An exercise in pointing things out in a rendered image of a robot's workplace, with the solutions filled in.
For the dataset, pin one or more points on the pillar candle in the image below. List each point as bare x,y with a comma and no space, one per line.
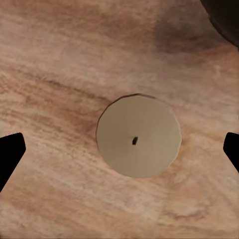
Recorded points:
138,136

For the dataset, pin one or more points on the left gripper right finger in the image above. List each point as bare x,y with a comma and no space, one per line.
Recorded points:
231,148

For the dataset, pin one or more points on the cauldron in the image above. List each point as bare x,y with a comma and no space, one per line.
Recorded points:
224,16

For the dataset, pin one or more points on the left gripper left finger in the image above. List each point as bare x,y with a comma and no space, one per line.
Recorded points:
12,148

